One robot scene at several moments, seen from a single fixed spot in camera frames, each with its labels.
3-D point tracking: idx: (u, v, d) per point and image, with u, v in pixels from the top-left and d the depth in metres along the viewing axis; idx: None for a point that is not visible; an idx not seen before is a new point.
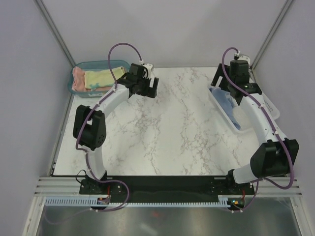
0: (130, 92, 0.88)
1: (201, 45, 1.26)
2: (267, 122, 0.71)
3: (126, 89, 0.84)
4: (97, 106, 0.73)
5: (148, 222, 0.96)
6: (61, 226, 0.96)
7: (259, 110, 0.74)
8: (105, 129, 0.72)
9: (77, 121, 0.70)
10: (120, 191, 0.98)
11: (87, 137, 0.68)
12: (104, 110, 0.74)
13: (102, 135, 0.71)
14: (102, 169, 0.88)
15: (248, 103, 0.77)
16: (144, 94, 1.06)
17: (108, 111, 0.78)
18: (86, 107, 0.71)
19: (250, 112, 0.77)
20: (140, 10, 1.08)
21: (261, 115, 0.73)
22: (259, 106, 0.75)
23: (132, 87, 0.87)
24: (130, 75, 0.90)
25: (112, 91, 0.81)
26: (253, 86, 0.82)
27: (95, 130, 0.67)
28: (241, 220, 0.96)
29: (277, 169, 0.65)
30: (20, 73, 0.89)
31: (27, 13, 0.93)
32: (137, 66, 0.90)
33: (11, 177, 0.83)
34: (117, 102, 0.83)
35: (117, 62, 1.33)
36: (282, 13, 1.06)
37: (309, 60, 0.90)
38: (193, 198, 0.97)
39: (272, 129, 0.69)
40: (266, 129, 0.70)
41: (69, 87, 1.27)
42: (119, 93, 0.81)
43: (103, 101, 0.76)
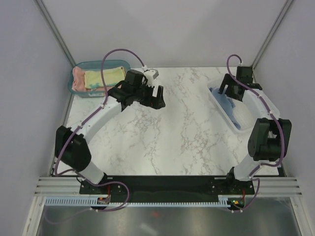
0: (124, 104, 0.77)
1: (201, 46, 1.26)
2: (262, 106, 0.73)
3: (117, 104, 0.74)
4: (79, 128, 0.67)
5: (148, 222, 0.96)
6: (61, 226, 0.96)
7: (258, 99, 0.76)
8: (88, 151, 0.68)
9: (57, 143, 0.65)
10: (120, 191, 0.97)
11: (67, 160, 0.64)
12: (86, 132, 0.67)
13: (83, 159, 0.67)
14: (99, 174, 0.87)
15: (248, 95, 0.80)
16: (147, 103, 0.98)
17: (94, 131, 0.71)
18: (67, 130, 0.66)
19: (250, 103, 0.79)
20: (140, 11, 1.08)
21: (258, 103, 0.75)
22: (258, 95, 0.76)
23: (127, 99, 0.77)
24: (125, 85, 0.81)
25: (100, 107, 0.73)
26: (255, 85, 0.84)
27: (75, 155, 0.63)
28: (240, 220, 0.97)
29: (271, 150, 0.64)
30: (20, 73, 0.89)
31: (27, 13, 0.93)
32: (135, 73, 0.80)
33: (11, 177, 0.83)
34: (106, 119, 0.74)
35: (117, 62, 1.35)
36: (282, 12, 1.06)
37: (309, 60, 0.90)
38: (193, 198, 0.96)
39: (267, 111, 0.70)
40: (261, 111, 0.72)
41: (69, 87, 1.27)
42: (108, 109, 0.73)
43: (86, 121, 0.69)
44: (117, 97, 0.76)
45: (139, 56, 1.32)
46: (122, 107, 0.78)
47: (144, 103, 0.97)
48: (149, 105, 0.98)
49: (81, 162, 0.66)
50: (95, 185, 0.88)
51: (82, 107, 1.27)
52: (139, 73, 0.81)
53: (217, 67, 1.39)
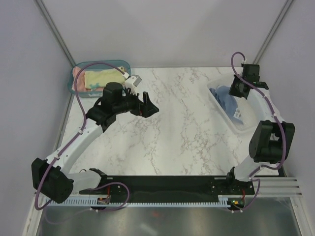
0: (105, 125, 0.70)
1: (201, 46, 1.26)
2: (267, 107, 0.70)
3: (96, 128, 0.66)
4: (55, 161, 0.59)
5: (148, 222, 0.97)
6: (61, 226, 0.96)
7: (263, 100, 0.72)
8: (70, 182, 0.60)
9: (35, 176, 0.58)
10: (120, 191, 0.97)
11: (47, 192, 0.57)
12: (64, 164, 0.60)
13: (65, 190, 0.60)
14: (96, 178, 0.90)
15: (253, 95, 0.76)
16: (135, 113, 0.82)
17: (74, 160, 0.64)
18: (44, 162, 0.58)
19: (255, 105, 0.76)
20: (140, 11, 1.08)
21: (263, 103, 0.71)
22: (263, 96, 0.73)
23: (106, 119, 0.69)
24: (104, 103, 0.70)
25: (78, 133, 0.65)
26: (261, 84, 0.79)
27: (54, 189, 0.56)
28: (240, 219, 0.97)
29: (272, 153, 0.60)
30: (20, 74, 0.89)
31: (27, 13, 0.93)
32: (112, 90, 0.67)
33: (11, 177, 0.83)
34: (87, 143, 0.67)
35: (117, 62, 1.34)
36: (282, 13, 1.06)
37: (309, 61, 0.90)
38: (193, 198, 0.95)
39: (271, 113, 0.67)
40: (265, 113, 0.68)
41: (69, 87, 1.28)
42: (86, 134, 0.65)
43: (63, 151, 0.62)
44: (95, 120, 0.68)
45: (139, 56, 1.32)
46: (103, 128, 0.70)
47: (132, 112, 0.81)
48: (138, 114, 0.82)
49: (63, 194, 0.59)
50: (94, 188, 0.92)
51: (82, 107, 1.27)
52: (117, 87, 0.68)
53: (217, 67, 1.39)
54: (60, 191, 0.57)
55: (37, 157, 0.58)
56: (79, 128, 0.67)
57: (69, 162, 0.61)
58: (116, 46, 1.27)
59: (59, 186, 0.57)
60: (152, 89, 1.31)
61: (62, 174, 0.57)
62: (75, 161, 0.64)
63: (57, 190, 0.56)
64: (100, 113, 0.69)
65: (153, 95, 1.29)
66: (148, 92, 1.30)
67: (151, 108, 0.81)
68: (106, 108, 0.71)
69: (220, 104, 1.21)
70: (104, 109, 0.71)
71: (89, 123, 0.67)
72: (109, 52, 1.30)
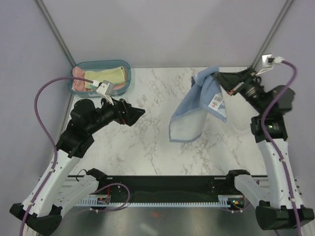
0: (80, 150, 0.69)
1: (201, 46, 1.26)
2: (285, 180, 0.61)
3: (68, 160, 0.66)
4: (31, 206, 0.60)
5: (148, 222, 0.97)
6: (61, 226, 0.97)
7: (279, 163, 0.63)
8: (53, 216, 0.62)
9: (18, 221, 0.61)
10: (120, 192, 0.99)
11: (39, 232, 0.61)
12: (41, 208, 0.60)
13: (52, 223, 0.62)
14: (93, 183, 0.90)
15: (268, 151, 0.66)
16: (118, 121, 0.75)
17: (53, 197, 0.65)
18: (19, 209, 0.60)
19: (267, 160, 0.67)
20: (139, 11, 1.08)
21: (279, 169, 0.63)
22: (280, 159, 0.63)
23: (79, 146, 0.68)
24: (76, 126, 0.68)
25: (50, 172, 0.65)
26: (278, 127, 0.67)
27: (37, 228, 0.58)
28: (240, 219, 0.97)
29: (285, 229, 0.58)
30: (20, 74, 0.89)
31: (27, 14, 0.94)
32: (80, 114, 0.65)
33: (11, 177, 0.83)
34: (64, 177, 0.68)
35: (118, 63, 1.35)
36: (284, 9, 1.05)
37: (309, 61, 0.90)
38: (193, 198, 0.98)
39: (289, 194, 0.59)
40: (282, 190, 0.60)
41: (69, 87, 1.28)
42: (60, 171, 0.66)
43: (37, 194, 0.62)
44: (68, 151, 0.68)
45: (139, 56, 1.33)
46: (79, 155, 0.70)
47: (115, 121, 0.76)
48: (122, 122, 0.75)
49: (50, 228, 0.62)
50: (94, 191, 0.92)
51: None
52: (85, 110, 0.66)
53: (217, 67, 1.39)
54: (46, 228, 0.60)
55: (12, 206, 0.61)
56: (51, 164, 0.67)
57: (47, 202, 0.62)
58: (116, 46, 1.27)
59: (42, 226, 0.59)
60: (152, 89, 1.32)
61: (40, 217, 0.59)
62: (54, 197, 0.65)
63: (41, 228, 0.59)
64: (74, 138, 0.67)
65: (153, 95, 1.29)
66: (148, 92, 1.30)
67: (136, 115, 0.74)
68: (79, 131, 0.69)
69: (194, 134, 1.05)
70: (78, 132, 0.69)
71: (62, 156, 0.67)
72: (109, 52, 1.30)
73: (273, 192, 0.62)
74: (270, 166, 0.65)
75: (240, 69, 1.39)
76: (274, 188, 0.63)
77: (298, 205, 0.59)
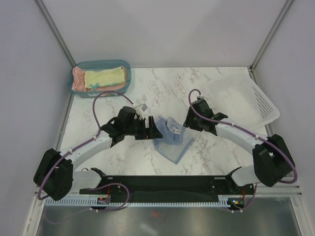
0: (113, 141, 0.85)
1: (201, 46, 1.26)
2: (244, 132, 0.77)
3: (108, 138, 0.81)
4: (68, 154, 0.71)
5: (148, 223, 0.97)
6: (61, 226, 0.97)
7: (233, 128, 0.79)
8: (70, 181, 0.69)
9: (42, 166, 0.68)
10: (120, 192, 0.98)
11: (48, 188, 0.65)
12: (74, 159, 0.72)
13: (64, 187, 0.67)
14: (96, 179, 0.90)
15: (222, 128, 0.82)
16: (141, 136, 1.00)
17: (81, 160, 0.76)
18: (57, 153, 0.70)
19: (228, 134, 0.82)
20: (139, 11, 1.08)
21: (236, 131, 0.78)
22: (231, 125, 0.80)
23: (116, 136, 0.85)
24: (118, 122, 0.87)
25: (92, 138, 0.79)
26: (218, 115, 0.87)
27: (58, 179, 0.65)
28: (240, 219, 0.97)
29: (283, 169, 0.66)
30: (20, 74, 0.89)
31: (27, 14, 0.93)
32: (127, 112, 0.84)
33: (10, 177, 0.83)
34: (97, 149, 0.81)
35: (118, 62, 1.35)
36: (284, 10, 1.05)
37: (310, 61, 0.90)
38: (193, 198, 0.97)
39: (253, 135, 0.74)
40: (247, 138, 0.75)
41: (69, 87, 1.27)
42: (99, 142, 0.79)
43: (77, 148, 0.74)
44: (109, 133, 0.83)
45: (139, 56, 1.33)
46: (111, 143, 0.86)
47: (140, 136, 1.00)
48: (144, 137, 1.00)
49: (60, 191, 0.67)
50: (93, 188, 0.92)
51: (82, 107, 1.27)
52: (132, 111, 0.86)
53: (217, 67, 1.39)
54: (61, 186, 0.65)
55: (52, 148, 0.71)
56: (94, 134, 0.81)
57: (78, 159, 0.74)
58: (116, 46, 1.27)
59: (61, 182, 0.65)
60: (152, 89, 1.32)
61: (71, 167, 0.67)
62: (83, 159, 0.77)
63: (60, 182, 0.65)
64: (112, 130, 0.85)
65: (153, 95, 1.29)
66: (148, 92, 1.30)
67: (155, 133, 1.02)
68: (118, 127, 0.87)
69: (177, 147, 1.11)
70: (116, 128, 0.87)
71: (102, 134, 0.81)
72: (109, 52, 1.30)
73: (247, 147, 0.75)
74: (231, 133, 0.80)
75: (240, 69, 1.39)
76: (243, 142, 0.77)
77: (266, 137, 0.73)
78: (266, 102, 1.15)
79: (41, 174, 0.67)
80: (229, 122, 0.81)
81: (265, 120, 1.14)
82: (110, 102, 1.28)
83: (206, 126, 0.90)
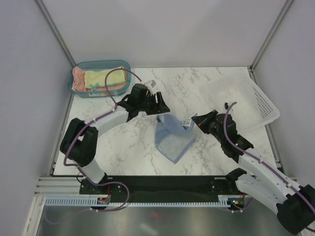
0: (129, 117, 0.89)
1: (201, 46, 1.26)
2: (274, 175, 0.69)
3: (125, 111, 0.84)
4: (92, 123, 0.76)
5: (148, 222, 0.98)
6: (62, 227, 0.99)
7: (261, 165, 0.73)
8: (94, 148, 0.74)
9: (67, 135, 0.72)
10: (120, 191, 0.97)
11: (74, 154, 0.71)
12: (98, 127, 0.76)
13: (89, 154, 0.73)
14: (101, 173, 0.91)
15: (247, 162, 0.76)
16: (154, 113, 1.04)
17: (104, 129, 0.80)
18: (81, 122, 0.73)
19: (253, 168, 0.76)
20: (139, 11, 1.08)
21: (266, 170, 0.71)
22: (259, 161, 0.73)
23: (131, 112, 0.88)
24: (132, 99, 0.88)
25: (111, 111, 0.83)
26: (243, 142, 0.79)
27: (83, 147, 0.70)
28: (240, 219, 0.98)
29: (310, 220, 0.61)
30: (20, 74, 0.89)
31: (27, 14, 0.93)
32: (139, 88, 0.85)
33: (10, 177, 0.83)
34: (115, 121, 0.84)
35: (117, 62, 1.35)
36: (284, 10, 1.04)
37: (310, 61, 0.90)
38: (193, 199, 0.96)
39: (285, 182, 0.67)
40: (277, 183, 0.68)
41: (69, 87, 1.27)
42: (117, 115, 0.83)
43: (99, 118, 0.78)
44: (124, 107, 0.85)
45: (139, 56, 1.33)
46: (127, 117, 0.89)
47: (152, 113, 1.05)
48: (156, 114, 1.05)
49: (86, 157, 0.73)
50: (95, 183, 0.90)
51: (82, 107, 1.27)
52: (143, 88, 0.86)
53: (217, 67, 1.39)
54: (85, 153, 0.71)
55: (77, 117, 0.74)
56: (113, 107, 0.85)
57: (101, 127, 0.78)
58: (116, 46, 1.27)
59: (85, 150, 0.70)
60: None
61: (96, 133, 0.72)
62: (105, 129, 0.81)
63: (85, 150, 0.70)
64: (127, 106, 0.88)
65: None
66: None
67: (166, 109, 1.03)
68: (132, 104, 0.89)
69: (177, 149, 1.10)
70: (131, 103, 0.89)
71: (119, 108, 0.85)
72: (109, 52, 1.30)
73: (275, 192, 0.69)
74: (254, 168, 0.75)
75: (240, 69, 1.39)
76: (271, 186, 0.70)
77: (297, 187, 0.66)
78: (265, 103, 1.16)
79: (67, 141, 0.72)
80: (256, 156, 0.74)
81: (265, 120, 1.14)
82: (110, 102, 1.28)
83: (229, 151, 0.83)
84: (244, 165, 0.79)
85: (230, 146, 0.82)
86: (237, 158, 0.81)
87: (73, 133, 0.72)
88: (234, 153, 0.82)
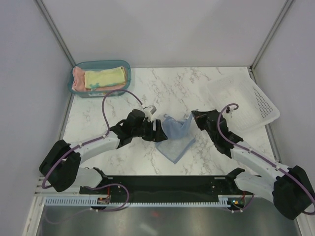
0: (120, 143, 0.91)
1: (201, 46, 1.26)
2: (263, 161, 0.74)
3: (116, 139, 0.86)
4: (78, 147, 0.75)
5: (148, 223, 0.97)
6: (62, 227, 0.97)
7: (250, 154, 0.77)
8: (74, 175, 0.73)
9: (49, 157, 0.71)
10: (120, 192, 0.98)
11: (51, 178, 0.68)
12: (83, 153, 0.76)
13: (68, 180, 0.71)
14: (98, 178, 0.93)
15: (238, 153, 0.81)
16: (149, 138, 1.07)
17: (88, 155, 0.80)
18: (67, 145, 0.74)
19: (244, 160, 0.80)
20: (139, 11, 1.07)
21: (254, 158, 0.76)
22: (249, 150, 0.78)
23: (124, 139, 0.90)
24: (126, 125, 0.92)
25: (101, 137, 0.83)
26: (235, 137, 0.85)
27: (64, 172, 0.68)
28: (240, 219, 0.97)
29: (305, 202, 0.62)
30: (20, 74, 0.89)
31: (27, 14, 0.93)
32: (135, 117, 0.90)
33: (10, 177, 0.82)
34: (103, 148, 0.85)
35: (117, 62, 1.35)
36: (284, 9, 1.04)
37: (310, 61, 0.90)
38: (193, 198, 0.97)
39: (273, 166, 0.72)
40: (267, 168, 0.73)
41: (69, 87, 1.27)
42: (107, 141, 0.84)
43: (86, 143, 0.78)
44: (117, 134, 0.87)
45: (139, 56, 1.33)
46: (118, 145, 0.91)
47: (147, 138, 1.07)
48: (151, 139, 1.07)
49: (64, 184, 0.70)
50: (92, 187, 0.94)
51: (83, 107, 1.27)
52: (140, 115, 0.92)
53: (217, 67, 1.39)
54: (64, 179, 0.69)
55: (63, 140, 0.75)
56: (104, 133, 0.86)
57: (87, 153, 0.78)
58: (115, 46, 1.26)
59: (65, 175, 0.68)
60: (152, 89, 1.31)
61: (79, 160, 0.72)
62: (90, 155, 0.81)
63: (65, 175, 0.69)
64: (121, 132, 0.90)
65: (153, 95, 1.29)
66: (148, 92, 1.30)
67: (162, 136, 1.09)
68: (125, 130, 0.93)
69: (178, 148, 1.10)
70: (124, 131, 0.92)
71: (111, 134, 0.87)
72: (109, 52, 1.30)
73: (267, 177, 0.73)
74: (246, 159, 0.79)
75: (240, 69, 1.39)
76: (263, 172, 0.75)
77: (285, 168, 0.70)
78: (266, 102, 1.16)
79: (47, 163, 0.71)
80: (246, 147, 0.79)
81: (265, 120, 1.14)
82: (110, 102, 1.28)
83: (221, 148, 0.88)
84: (236, 158, 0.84)
85: (223, 143, 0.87)
86: (230, 153, 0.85)
87: (56, 156, 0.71)
88: (226, 149, 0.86)
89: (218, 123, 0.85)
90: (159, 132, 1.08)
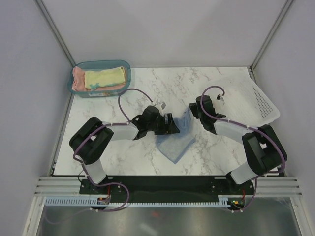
0: (137, 136, 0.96)
1: (201, 46, 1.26)
2: (237, 126, 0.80)
3: (136, 130, 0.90)
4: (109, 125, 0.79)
5: (148, 223, 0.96)
6: (62, 227, 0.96)
7: (229, 124, 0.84)
8: (103, 150, 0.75)
9: (84, 129, 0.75)
10: (120, 192, 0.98)
11: (82, 151, 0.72)
12: None
13: (98, 154, 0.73)
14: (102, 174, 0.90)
15: (219, 125, 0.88)
16: (162, 132, 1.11)
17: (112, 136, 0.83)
18: (99, 121, 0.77)
19: (226, 131, 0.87)
20: (139, 11, 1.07)
21: (232, 126, 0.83)
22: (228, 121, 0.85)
23: (139, 132, 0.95)
24: (141, 120, 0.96)
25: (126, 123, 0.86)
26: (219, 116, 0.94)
27: (94, 145, 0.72)
28: (241, 219, 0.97)
29: (274, 158, 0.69)
30: (19, 74, 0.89)
31: (26, 14, 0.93)
32: (151, 111, 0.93)
33: (10, 176, 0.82)
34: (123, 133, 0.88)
35: (117, 63, 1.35)
36: (284, 9, 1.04)
37: (310, 61, 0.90)
38: (193, 198, 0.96)
39: (244, 127, 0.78)
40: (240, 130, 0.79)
41: (69, 87, 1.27)
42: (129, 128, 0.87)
43: (116, 124, 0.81)
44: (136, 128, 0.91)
45: (139, 56, 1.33)
46: (135, 136, 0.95)
47: (161, 133, 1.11)
48: (164, 133, 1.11)
49: (92, 158, 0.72)
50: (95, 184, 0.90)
51: (83, 107, 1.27)
52: (155, 110, 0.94)
53: (217, 67, 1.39)
54: (95, 152, 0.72)
55: (96, 117, 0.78)
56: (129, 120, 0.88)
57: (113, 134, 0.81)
58: (116, 46, 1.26)
59: (96, 149, 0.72)
60: (152, 89, 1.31)
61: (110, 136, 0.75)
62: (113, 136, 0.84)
63: (97, 148, 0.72)
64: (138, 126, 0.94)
65: (153, 95, 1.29)
66: (148, 92, 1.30)
67: (175, 130, 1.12)
68: (141, 124, 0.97)
69: (178, 149, 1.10)
70: (141, 124, 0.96)
71: (132, 124, 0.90)
72: (109, 52, 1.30)
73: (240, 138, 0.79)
74: (226, 129, 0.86)
75: (240, 69, 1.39)
76: (236, 134, 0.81)
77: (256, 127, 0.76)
78: (265, 102, 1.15)
79: (80, 136, 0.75)
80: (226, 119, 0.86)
81: (265, 120, 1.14)
82: (109, 102, 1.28)
83: (207, 125, 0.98)
84: (219, 131, 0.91)
85: (209, 121, 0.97)
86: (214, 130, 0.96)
87: (89, 129, 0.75)
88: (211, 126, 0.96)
89: (200, 101, 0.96)
90: (173, 126, 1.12)
